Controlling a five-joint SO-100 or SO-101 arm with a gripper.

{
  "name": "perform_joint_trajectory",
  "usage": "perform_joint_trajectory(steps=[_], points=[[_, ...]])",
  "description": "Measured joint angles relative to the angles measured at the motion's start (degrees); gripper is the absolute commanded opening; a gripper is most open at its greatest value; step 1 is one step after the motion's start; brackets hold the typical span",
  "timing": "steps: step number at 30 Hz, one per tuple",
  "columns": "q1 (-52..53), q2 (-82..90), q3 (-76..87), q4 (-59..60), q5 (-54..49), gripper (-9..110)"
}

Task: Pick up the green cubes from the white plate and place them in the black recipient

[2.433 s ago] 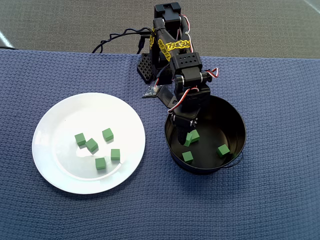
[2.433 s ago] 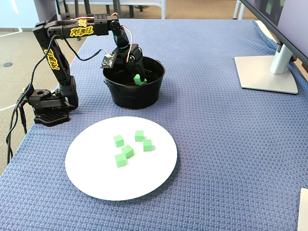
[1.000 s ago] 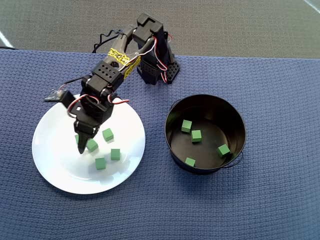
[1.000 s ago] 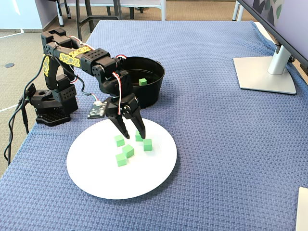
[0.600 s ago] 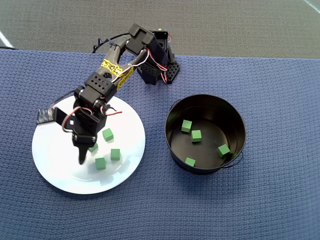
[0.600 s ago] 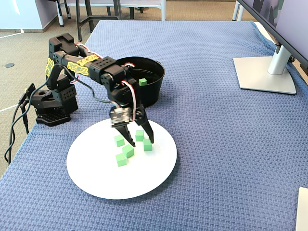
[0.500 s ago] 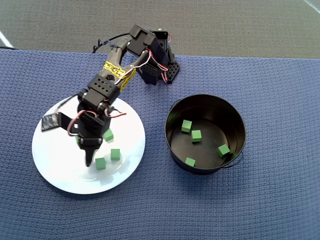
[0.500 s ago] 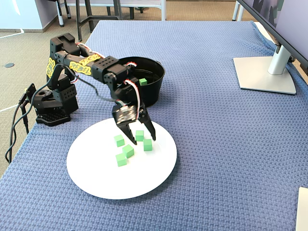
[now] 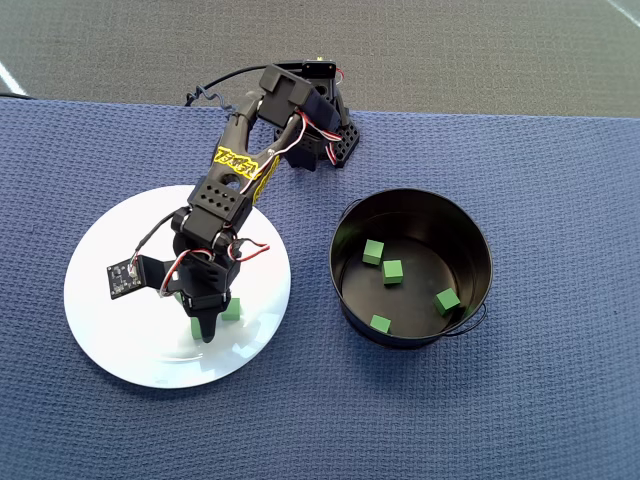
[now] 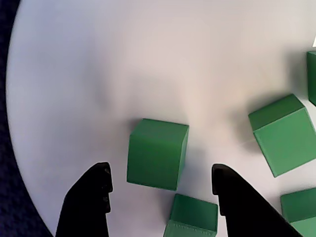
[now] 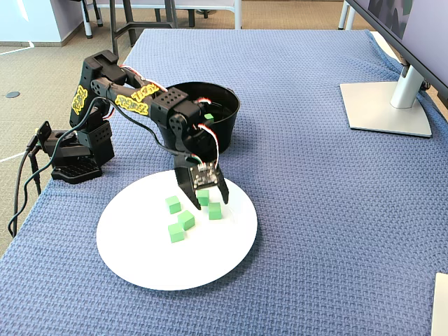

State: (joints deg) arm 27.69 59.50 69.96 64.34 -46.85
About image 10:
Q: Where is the white round plate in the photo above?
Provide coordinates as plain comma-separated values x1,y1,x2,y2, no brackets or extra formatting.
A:
6,0,316,237

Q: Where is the blue woven tablecloth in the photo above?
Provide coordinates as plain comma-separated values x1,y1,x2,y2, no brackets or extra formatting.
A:
0,0,56,237

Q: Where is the green cube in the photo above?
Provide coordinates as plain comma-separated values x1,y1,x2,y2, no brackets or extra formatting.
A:
162,194,219,237
126,118,190,192
307,50,316,107
248,93,316,178
280,188,316,237

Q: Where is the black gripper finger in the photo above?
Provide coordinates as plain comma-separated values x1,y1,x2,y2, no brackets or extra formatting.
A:
55,161,114,237
211,162,305,237

